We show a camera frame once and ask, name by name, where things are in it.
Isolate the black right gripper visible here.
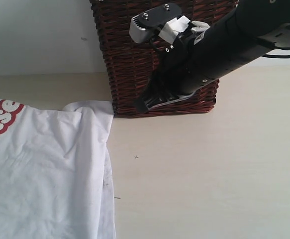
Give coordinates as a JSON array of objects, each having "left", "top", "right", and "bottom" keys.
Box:
[{"left": 134, "top": 0, "right": 290, "bottom": 113}]

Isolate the white t-shirt red lettering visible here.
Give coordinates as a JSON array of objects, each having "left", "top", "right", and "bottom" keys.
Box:
[{"left": 0, "top": 99, "right": 116, "bottom": 239}]

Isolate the dark brown wicker basket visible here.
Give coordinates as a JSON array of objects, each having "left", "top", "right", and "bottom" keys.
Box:
[{"left": 89, "top": 0, "right": 239, "bottom": 118}]

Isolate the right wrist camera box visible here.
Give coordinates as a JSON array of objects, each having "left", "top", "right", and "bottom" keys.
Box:
[{"left": 129, "top": 2, "right": 209, "bottom": 43}]

